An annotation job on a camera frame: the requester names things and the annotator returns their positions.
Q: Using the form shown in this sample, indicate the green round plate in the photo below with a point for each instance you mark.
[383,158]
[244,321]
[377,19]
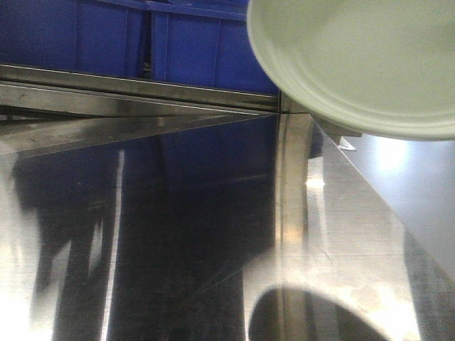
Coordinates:
[380,67]

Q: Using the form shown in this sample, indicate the stainless steel shelf rack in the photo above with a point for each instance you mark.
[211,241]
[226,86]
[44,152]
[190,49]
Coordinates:
[47,107]

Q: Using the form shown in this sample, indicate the blue plastic bin, right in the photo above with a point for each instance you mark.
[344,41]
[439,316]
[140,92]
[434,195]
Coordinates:
[205,43]

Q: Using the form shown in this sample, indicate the blue plastic bin, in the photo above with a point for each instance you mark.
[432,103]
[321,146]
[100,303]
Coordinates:
[205,43]
[98,37]

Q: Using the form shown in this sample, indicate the blue plastic bin, left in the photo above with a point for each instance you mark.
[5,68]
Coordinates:
[98,37]

